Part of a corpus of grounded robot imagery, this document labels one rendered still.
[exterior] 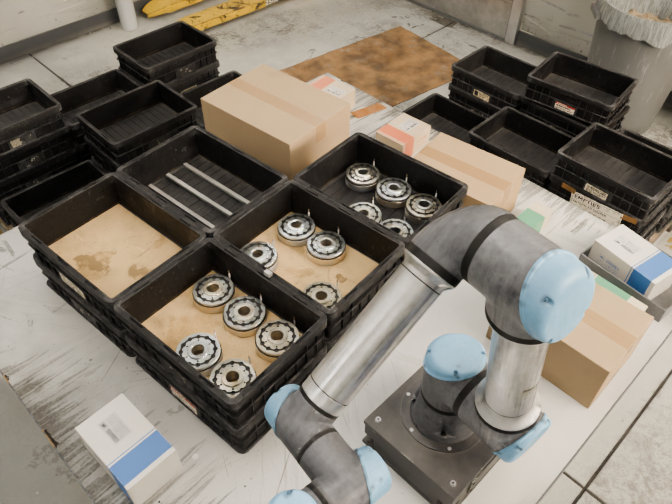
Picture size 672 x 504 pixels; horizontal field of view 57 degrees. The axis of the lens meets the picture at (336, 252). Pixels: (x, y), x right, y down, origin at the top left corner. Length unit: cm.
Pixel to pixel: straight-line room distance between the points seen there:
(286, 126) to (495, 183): 67
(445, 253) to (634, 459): 170
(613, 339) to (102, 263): 128
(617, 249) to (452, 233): 106
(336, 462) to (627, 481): 163
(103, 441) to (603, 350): 113
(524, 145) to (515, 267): 211
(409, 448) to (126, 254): 89
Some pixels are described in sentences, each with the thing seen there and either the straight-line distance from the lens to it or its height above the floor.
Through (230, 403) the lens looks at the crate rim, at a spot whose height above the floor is 93.
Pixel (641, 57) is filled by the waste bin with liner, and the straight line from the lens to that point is 357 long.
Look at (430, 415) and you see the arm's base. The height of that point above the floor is 87.
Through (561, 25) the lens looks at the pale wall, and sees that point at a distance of 440.
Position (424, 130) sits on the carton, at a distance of 221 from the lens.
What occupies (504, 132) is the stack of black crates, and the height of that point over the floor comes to 38.
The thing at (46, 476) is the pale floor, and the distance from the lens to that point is 241.
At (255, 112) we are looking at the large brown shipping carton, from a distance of 206.
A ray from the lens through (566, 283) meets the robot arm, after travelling 83.
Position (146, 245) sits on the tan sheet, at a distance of 174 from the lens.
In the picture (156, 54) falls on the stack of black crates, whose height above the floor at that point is 49.
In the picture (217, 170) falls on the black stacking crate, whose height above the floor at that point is 83.
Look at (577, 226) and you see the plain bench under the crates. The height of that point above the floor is 70.
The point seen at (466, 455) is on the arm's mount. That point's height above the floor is 81.
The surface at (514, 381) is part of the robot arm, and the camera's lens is 103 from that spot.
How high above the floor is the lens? 202
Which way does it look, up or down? 46 degrees down
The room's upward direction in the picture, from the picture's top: 1 degrees clockwise
